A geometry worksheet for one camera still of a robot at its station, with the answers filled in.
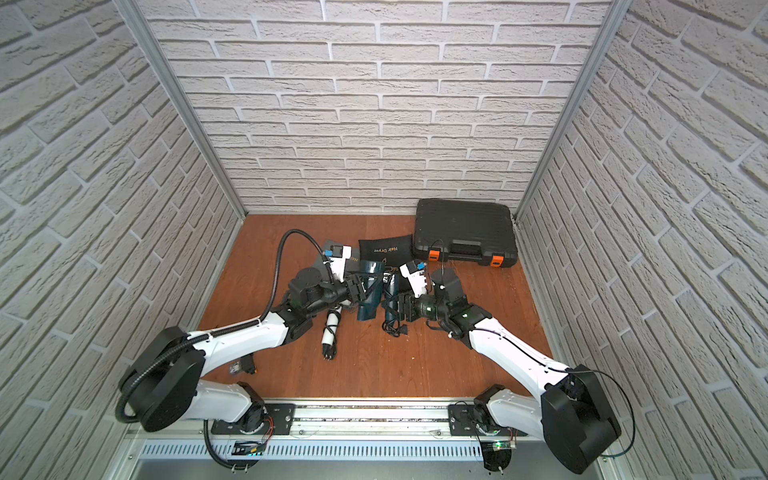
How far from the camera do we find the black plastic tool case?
1.02m

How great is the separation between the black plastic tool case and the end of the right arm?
0.34 metres

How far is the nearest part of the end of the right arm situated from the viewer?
697 mm
